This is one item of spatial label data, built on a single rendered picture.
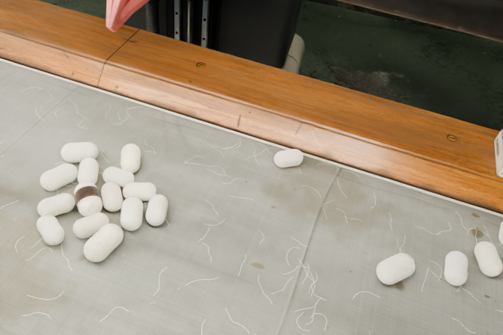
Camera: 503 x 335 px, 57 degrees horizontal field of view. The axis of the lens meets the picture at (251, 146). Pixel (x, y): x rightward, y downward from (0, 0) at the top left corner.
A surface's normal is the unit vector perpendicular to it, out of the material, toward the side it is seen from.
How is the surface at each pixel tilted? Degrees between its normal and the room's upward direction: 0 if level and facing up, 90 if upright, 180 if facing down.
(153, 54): 0
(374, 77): 0
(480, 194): 45
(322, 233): 0
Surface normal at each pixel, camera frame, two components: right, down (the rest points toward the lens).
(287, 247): 0.11, -0.71
